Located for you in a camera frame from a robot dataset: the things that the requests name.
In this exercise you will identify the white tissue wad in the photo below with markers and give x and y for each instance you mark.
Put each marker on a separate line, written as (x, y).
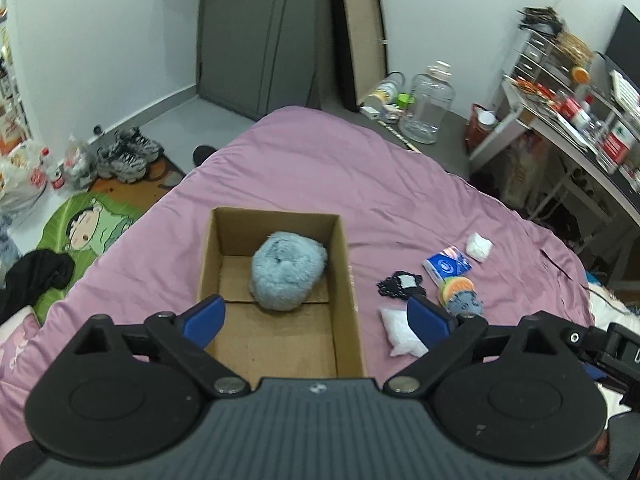
(478, 246)

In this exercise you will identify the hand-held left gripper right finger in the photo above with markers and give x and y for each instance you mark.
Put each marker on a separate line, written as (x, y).
(430, 320)

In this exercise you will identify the black cloth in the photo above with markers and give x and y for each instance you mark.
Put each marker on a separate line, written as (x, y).
(35, 275)

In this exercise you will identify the clear drawer organizer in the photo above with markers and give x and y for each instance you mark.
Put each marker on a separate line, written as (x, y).
(537, 55)

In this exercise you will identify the beige paper bag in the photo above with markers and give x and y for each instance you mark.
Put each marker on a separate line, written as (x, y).
(522, 170)

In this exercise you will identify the orange round ornament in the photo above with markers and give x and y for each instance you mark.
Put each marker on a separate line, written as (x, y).
(581, 75)

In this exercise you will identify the black framed cardboard board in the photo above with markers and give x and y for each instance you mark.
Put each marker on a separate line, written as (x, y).
(362, 35)

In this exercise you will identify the grey wardrobe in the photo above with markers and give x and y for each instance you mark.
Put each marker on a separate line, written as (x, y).
(255, 35)

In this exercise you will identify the orange brown floor mat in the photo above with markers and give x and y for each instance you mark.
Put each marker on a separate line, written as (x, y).
(150, 185)

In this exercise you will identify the blue-grey fluffy plush toy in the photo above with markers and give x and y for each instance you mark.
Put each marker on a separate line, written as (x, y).
(287, 272)

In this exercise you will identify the clear plastic bag of cans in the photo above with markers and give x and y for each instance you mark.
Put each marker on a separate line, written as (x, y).
(77, 162)

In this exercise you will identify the black monitor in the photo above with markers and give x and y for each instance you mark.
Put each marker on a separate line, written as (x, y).
(627, 40)

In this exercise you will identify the white desk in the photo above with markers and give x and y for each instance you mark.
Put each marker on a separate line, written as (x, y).
(565, 145)

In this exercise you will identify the blue tissue packet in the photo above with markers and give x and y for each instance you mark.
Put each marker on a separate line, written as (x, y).
(447, 262)

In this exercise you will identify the black slipper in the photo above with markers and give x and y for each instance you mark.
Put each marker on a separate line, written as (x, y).
(202, 154)

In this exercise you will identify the pink bed sheet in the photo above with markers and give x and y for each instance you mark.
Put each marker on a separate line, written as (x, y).
(320, 170)

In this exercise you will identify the clear jar with yellow contents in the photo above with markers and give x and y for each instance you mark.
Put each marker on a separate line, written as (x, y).
(385, 91)

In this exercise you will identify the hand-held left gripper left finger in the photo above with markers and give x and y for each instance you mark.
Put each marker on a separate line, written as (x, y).
(205, 317)

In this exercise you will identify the white charger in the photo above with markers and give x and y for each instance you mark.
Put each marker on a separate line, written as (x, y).
(370, 112)

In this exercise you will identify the black beaded pouch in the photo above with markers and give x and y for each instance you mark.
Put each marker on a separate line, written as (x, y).
(400, 285)

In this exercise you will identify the thin patterned stick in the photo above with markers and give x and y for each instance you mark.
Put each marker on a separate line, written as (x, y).
(400, 136)

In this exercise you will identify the pink cartoon blanket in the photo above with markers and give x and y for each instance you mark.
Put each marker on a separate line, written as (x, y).
(17, 345)

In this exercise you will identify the green cartoon floor mat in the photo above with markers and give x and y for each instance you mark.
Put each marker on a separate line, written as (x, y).
(95, 230)

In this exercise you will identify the brown cardboard box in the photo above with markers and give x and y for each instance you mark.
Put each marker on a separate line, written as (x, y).
(280, 345)

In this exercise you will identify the small green container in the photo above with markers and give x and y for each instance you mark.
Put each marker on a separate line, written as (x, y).
(405, 101)

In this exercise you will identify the red label drink bottle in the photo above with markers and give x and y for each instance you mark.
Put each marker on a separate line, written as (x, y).
(56, 177)

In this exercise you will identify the white cotton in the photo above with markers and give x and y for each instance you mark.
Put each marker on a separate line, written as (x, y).
(397, 330)

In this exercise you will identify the large clear water jug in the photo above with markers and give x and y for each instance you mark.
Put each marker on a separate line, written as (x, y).
(427, 105)

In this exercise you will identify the orange and blue plush toy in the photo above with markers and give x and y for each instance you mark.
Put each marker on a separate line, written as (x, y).
(460, 295)

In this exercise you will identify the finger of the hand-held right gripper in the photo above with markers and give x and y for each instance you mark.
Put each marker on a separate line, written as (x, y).
(575, 337)

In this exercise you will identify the large white plastic bag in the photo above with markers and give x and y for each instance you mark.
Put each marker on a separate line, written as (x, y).
(20, 175)

